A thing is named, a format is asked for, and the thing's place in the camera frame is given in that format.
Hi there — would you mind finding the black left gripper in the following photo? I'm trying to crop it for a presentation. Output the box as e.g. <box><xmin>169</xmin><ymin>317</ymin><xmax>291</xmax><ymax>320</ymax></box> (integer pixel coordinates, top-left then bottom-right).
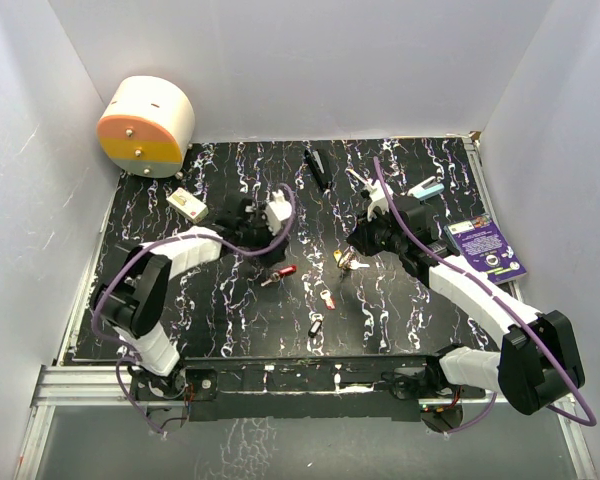
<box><xmin>238</xmin><ymin>206</ymin><xmax>290</xmax><ymax>267</ymax></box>

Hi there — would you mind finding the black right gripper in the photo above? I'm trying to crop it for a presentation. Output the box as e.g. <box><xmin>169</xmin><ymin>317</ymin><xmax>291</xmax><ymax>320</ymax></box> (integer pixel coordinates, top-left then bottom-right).
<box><xmin>348</xmin><ymin>205</ymin><xmax>407</xmax><ymax>257</ymax></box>

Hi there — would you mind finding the metal keyring with keys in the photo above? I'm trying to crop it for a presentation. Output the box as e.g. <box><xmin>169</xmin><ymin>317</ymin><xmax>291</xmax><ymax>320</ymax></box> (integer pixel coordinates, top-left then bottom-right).
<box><xmin>333</xmin><ymin>247</ymin><xmax>370</xmax><ymax>271</ymax></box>

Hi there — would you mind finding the red key with silver blade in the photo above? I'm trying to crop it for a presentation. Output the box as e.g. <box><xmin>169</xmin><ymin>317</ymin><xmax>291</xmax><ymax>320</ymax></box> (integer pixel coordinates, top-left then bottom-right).
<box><xmin>261</xmin><ymin>265</ymin><xmax>297</xmax><ymax>287</ymax></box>

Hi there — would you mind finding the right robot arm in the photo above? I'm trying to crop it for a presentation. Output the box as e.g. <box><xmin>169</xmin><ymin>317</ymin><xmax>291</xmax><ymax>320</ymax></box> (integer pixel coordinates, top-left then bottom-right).
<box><xmin>347</xmin><ymin>199</ymin><xmax>585</xmax><ymax>415</ymax></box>

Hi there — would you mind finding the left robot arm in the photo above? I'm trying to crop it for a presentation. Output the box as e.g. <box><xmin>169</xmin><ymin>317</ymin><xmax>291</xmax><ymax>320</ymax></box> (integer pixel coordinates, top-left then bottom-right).
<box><xmin>92</xmin><ymin>185</ymin><xmax>296</xmax><ymax>399</ymax></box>

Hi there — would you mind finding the light blue stapler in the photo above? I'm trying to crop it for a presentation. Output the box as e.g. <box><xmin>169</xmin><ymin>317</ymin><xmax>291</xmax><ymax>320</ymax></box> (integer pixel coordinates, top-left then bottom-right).
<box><xmin>407</xmin><ymin>176</ymin><xmax>444</xmax><ymax>202</ymax></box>

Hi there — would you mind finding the pale green cardboard box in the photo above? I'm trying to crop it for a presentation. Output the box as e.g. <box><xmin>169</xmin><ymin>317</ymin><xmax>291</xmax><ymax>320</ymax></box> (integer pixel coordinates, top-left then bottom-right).
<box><xmin>167</xmin><ymin>188</ymin><xmax>209</xmax><ymax>224</ymax></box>

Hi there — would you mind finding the red tag key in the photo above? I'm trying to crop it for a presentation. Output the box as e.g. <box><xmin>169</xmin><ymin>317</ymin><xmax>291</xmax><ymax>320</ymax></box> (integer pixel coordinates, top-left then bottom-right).
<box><xmin>320</xmin><ymin>289</ymin><xmax>336</xmax><ymax>310</ymax></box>

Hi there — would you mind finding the purple booklet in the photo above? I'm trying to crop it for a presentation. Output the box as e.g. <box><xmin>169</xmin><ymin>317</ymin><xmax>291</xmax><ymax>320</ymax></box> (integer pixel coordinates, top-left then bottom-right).
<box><xmin>444</xmin><ymin>214</ymin><xmax>527</xmax><ymax>285</ymax></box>

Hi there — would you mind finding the black stapler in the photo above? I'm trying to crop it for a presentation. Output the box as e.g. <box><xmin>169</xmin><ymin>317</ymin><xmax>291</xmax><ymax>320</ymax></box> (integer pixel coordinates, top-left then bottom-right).
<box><xmin>304</xmin><ymin>149</ymin><xmax>333</xmax><ymax>192</ymax></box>

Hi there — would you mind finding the black key tag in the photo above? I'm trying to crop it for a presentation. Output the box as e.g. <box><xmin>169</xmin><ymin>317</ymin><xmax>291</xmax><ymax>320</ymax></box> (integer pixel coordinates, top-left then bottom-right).
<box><xmin>308</xmin><ymin>320</ymin><xmax>322</xmax><ymax>338</ymax></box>

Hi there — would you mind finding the white round drawer cabinet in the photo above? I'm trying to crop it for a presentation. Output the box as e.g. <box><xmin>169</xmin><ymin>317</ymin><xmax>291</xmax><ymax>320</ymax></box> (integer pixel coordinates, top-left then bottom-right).
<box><xmin>96</xmin><ymin>75</ymin><xmax>195</xmax><ymax>179</ymax></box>

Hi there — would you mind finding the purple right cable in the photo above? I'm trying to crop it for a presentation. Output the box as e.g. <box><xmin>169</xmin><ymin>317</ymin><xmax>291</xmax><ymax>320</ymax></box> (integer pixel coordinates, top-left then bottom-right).
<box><xmin>373</xmin><ymin>157</ymin><xmax>598</xmax><ymax>434</ymax></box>

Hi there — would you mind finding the purple cable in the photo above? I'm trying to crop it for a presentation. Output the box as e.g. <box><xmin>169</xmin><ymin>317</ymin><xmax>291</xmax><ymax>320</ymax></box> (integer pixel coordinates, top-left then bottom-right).
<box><xmin>373</xmin><ymin>157</ymin><xmax>598</xmax><ymax>434</ymax></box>
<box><xmin>92</xmin><ymin>183</ymin><xmax>296</xmax><ymax>435</ymax></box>

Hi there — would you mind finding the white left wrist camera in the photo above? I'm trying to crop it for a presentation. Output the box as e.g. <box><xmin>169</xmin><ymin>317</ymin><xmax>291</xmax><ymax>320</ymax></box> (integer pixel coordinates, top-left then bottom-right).
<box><xmin>264</xmin><ymin>190</ymin><xmax>292</xmax><ymax>235</ymax></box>

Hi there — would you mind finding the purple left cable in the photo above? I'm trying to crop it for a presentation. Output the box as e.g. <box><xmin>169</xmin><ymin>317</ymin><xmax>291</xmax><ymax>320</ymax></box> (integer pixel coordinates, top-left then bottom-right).
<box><xmin>92</xmin><ymin>183</ymin><xmax>296</xmax><ymax>435</ymax></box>

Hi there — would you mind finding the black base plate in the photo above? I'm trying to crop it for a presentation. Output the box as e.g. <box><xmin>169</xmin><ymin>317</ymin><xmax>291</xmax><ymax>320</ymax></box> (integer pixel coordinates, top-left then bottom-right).
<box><xmin>126</xmin><ymin>357</ymin><xmax>485</xmax><ymax>428</ymax></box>

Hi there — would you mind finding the aluminium frame rail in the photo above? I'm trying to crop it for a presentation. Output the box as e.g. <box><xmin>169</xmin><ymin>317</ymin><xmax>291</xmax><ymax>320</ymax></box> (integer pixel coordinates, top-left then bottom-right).
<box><xmin>32</xmin><ymin>362</ymin><xmax>576</xmax><ymax>407</ymax></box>

